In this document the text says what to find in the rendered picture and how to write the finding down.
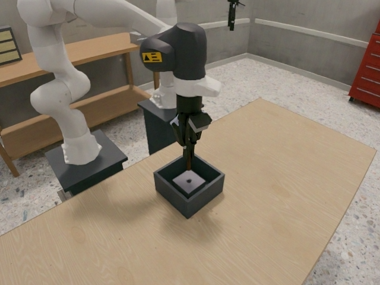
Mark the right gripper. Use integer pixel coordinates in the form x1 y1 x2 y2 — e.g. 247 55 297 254
169 94 208 161

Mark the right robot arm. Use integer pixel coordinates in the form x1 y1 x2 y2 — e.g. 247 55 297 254
17 0 221 165

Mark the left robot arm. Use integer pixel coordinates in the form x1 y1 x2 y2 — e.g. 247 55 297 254
150 0 245 109

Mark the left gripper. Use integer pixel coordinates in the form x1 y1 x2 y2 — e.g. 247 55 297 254
227 0 239 31

